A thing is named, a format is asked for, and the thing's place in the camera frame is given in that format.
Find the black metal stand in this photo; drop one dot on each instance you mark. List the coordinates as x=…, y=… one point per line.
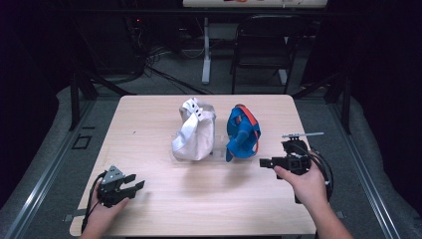
x=341, y=96
x=78, y=96

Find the grey tape strip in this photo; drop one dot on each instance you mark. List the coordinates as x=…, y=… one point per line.
x=73, y=215

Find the metal floor rail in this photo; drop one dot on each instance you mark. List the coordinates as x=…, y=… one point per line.
x=43, y=179
x=361, y=172

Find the blue cap with orange trim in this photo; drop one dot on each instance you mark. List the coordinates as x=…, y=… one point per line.
x=242, y=136

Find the black folding chair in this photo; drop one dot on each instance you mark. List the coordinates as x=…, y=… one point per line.
x=265, y=49

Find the white desk leg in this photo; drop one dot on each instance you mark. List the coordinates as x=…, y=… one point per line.
x=206, y=53

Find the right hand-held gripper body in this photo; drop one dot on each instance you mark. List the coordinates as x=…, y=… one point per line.
x=293, y=159

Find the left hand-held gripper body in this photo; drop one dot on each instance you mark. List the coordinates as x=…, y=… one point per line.
x=111, y=186

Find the person's right hand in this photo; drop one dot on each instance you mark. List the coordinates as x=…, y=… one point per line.
x=305, y=186

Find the clear acrylic stand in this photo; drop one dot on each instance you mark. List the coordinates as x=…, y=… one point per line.
x=220, y=147

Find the white cap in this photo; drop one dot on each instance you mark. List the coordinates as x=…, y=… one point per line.
x=197, y=136

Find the person's left hand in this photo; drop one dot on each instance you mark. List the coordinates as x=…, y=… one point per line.
x=103, y=215

